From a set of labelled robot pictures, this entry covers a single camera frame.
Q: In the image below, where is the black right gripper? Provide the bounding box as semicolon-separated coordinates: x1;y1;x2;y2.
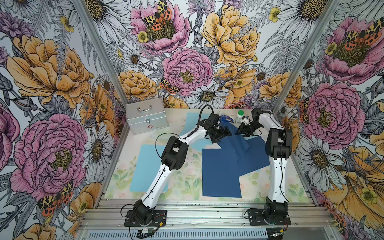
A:
235;120;264;138

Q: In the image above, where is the silver aluminium case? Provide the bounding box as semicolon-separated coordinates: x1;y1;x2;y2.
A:
126;98;169;135

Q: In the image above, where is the dark blue paper right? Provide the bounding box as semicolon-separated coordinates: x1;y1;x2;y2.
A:
218;122;250;158

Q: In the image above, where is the dark blue paper sheet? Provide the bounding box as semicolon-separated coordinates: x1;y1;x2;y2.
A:
202;148;242;198

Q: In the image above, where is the blue gauze bandage packet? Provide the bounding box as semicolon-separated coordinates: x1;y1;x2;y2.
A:
220;113;235;123

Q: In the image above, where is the white bottle green cap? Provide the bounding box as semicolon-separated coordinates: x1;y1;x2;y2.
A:
236;110;244;124

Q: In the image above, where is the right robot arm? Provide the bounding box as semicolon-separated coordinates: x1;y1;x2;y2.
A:
236;108;293;227

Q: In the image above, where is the black corrugated cable hose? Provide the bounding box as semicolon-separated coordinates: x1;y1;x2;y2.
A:
194;104;215;133

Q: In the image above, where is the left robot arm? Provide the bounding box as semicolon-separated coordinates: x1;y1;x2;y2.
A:
132;113;232;226

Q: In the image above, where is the dark blue paper large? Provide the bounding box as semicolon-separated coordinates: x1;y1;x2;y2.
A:
237;137;270;177

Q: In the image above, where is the aluminium rail base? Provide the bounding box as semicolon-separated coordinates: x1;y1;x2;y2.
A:
76;199;342;240

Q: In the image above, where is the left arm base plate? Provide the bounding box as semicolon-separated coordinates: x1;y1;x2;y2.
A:
124;210;168;227

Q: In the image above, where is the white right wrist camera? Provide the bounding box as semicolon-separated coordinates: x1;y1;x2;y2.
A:
242;116;250;125

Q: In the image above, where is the floral table mat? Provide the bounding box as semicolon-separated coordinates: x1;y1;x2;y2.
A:
104;140;310;203

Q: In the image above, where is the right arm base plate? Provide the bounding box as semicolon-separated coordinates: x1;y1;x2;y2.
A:
244;208;292;226

